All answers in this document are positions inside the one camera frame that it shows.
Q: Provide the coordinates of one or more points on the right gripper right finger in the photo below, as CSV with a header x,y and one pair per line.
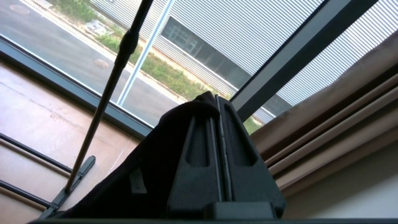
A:
x,y
252,183

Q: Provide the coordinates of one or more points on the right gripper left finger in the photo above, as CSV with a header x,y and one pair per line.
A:
x,y
192,183

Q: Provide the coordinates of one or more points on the black garment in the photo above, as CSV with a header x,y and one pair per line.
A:
x,y
149,168

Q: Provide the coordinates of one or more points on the black clothes rack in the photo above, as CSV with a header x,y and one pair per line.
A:
x,y
109,87

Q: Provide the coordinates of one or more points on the beige curtain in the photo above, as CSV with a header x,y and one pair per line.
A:
x,y
335,124

